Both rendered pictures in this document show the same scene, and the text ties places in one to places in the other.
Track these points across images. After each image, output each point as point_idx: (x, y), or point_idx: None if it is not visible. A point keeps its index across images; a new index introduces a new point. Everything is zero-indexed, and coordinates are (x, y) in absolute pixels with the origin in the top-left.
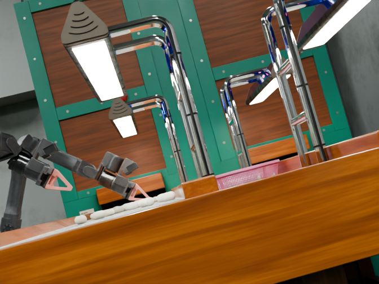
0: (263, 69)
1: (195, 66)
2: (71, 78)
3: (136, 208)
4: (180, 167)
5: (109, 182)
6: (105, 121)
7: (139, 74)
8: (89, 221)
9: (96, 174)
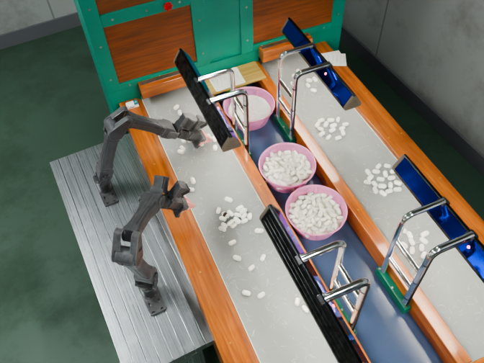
0: (326, 65)
1: None
2: None
3: (266, 260)
4: (246, 135)
5: (186, 137)
6: (148, 25)
7: None
8: (258, 304)
9: (177, 136)
